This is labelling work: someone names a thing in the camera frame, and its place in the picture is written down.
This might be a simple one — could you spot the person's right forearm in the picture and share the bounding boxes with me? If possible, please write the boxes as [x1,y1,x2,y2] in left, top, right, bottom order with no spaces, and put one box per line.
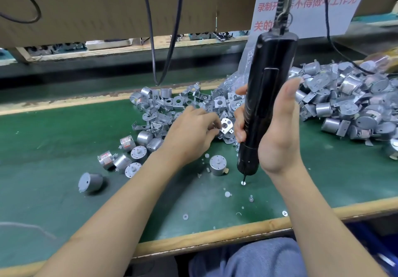
[269,165,373,277]

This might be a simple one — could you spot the person's right hand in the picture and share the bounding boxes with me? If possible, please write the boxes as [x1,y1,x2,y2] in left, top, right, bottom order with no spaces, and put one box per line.
[233,78,306,178]

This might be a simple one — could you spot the pile of assembled motors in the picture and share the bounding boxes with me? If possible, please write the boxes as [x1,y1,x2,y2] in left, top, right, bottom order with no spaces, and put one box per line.
[289,59,398,159]

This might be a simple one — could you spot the orange packet in plastic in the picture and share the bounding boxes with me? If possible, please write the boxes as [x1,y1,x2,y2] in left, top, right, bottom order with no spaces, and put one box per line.
[367,49,398,72]

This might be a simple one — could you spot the brown back panel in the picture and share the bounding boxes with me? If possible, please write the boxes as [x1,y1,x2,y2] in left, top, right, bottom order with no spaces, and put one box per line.
[0,0,262,50]

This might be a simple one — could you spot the green bench mat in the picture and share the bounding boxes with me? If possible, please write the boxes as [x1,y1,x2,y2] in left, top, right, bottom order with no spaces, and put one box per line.
[0,78,398,268]

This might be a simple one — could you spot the dark blue crate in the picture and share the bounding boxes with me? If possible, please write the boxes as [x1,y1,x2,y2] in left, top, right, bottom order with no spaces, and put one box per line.
[348,221,398,277]

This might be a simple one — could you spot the black electric screwdriver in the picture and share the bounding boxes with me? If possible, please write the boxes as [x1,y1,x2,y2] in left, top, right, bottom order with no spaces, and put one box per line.
[238,0,299,185]

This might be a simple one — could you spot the silver round motor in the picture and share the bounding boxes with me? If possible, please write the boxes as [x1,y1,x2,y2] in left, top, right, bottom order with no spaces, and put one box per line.
[209,154,230,176]

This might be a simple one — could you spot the white paper sign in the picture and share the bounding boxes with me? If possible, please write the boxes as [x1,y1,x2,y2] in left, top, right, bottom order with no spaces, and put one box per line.
[249,0,374,38]

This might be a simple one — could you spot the pile of metal brackets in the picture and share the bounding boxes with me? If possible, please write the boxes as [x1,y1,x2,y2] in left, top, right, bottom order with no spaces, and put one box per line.
[129,69,246,145]

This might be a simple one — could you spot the person's left forearm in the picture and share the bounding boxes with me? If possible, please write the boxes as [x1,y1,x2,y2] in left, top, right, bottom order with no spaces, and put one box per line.
[34,152,187,277]

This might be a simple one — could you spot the small clear plastic bag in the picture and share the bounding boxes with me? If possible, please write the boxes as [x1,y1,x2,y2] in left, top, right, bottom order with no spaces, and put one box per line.
[221,37,259,97]

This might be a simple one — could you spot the black hanging cable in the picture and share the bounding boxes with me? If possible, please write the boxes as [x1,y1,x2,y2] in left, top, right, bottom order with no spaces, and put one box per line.
[158,0,185,87]
[137,0,158,87]

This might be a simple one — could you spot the person's left hand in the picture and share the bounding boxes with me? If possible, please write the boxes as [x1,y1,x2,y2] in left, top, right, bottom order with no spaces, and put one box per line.
[155,106,221,166]

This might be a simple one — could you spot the grey blue trousers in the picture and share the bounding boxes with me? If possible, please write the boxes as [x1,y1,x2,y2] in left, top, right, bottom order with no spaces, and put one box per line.
[189,236,308,277]

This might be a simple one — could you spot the pile of silver motors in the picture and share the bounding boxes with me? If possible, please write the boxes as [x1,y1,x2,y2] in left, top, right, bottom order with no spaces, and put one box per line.
[78,129,165,195]

